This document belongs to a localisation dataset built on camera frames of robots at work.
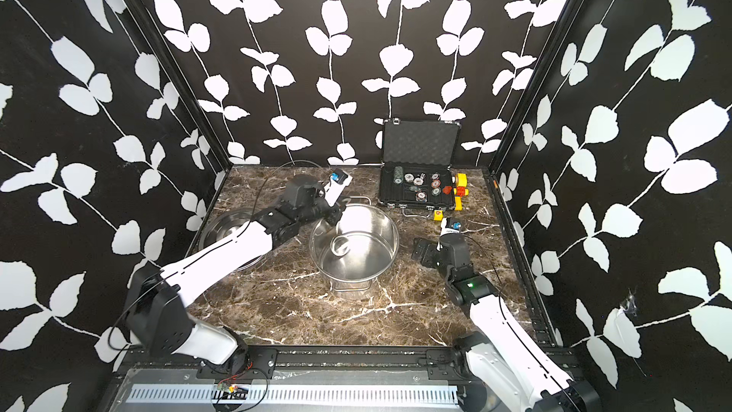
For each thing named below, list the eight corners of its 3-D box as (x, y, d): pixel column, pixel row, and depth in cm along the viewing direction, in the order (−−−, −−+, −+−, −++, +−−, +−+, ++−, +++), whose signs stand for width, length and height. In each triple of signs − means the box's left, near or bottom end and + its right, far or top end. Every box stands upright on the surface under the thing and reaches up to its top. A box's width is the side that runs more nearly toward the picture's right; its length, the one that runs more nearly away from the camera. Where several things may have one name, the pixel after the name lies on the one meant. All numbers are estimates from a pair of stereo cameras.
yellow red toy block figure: (453, 209, 108) (456, 202, 104) (453, 179, 118) (455, 171, 114) (465, 211, 108) (469, 203, 104) (464, 181, 118) (467, 173, 114)
